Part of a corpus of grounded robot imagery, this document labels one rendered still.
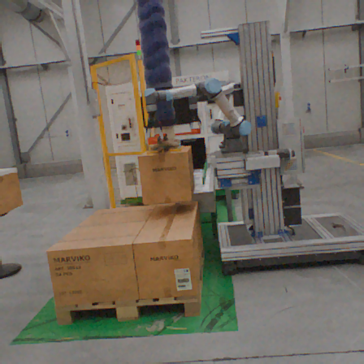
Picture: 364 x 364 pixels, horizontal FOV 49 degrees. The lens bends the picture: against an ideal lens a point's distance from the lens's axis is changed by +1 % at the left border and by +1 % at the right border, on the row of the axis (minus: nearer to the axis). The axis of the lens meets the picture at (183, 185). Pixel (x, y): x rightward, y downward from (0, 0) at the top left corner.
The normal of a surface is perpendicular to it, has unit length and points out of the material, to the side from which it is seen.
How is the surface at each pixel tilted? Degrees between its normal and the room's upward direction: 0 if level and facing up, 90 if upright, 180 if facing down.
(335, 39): 90
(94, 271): 90
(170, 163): 90
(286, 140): 90
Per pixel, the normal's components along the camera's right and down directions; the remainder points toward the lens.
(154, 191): -0.07, 0.18
